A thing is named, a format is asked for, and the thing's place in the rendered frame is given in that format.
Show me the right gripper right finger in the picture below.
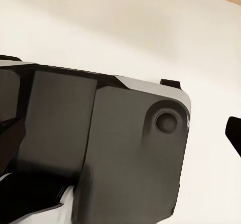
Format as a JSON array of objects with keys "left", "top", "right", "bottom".
[{"left": 225, "top": 116, "right": 241, "bottom": 157}]

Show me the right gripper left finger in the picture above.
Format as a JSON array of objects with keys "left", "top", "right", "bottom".
[{"left": 0, "top": 117, "right": 26, "bottom": 176}]

